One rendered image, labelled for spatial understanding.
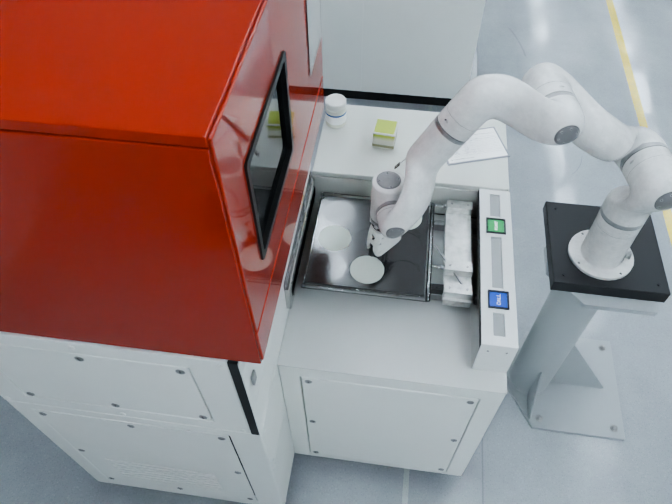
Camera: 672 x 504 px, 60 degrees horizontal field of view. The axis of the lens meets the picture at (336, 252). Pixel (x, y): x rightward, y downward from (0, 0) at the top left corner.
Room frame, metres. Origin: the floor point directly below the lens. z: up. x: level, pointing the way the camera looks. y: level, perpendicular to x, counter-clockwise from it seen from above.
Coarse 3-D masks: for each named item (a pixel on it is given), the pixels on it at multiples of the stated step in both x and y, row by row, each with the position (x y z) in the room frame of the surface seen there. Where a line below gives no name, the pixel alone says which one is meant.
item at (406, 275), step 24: (336, 216) 1.20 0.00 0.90; (360, 216) 1.19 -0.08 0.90; (360, 240) 1.10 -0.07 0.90; (408, 240) 1.10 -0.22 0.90; (312, 264) 1.01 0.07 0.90; (336, 264) 1.01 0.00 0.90; (384, 264) 1.01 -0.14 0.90; (408, 264) 1.01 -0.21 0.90; (360, 288) 0.92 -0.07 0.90; (384, 288) 0.92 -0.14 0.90; (408, 288) 0.92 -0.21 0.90
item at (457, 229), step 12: (456, 216) 1.21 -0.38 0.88; (468, 216) 1.20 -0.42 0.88; (444, 228) 1.17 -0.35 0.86; (456, 228) 1.16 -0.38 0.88; (468, 228) 1.15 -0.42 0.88; (444, 240) 1.12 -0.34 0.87; (456, 240) 1.11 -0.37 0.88; (468, 240) 1.11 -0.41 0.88; (444, 252) 1.06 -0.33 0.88; (456, 252) 1.06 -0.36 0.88; (468, 252) 1.06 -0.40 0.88; (444, 276) 0.97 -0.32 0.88; (444, 300) 0.89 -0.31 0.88; (456, 300) 0.89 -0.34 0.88; (468, 300) 0.89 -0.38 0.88
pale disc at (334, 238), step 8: (320, 232) 1.13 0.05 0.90; (328, 232) 1.13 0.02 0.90; (336, 232) 1.13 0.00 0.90; (344, 232) 1.13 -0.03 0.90; (320, 240) 1.10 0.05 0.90; (328, 240) 1.10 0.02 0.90; (336, 240) 1.10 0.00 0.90; (344, 240) 1.10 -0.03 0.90; (328, 248) 1.07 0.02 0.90; (336, 248) 1.07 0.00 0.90
